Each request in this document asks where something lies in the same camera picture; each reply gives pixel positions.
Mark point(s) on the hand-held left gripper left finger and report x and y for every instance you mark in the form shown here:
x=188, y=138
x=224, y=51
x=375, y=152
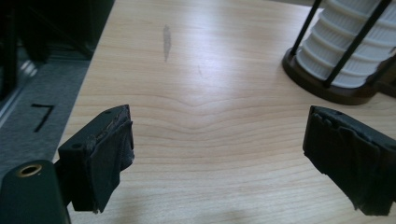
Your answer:
x=93, y=161

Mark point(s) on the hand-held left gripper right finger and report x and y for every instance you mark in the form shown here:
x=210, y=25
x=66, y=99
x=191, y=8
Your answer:
x=348, y=152

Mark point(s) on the dark cup holder rack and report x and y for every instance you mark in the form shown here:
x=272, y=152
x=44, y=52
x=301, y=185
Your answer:
x=311, y=84

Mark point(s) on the dark cabinet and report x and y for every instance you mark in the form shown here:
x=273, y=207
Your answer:
x=62, y=25

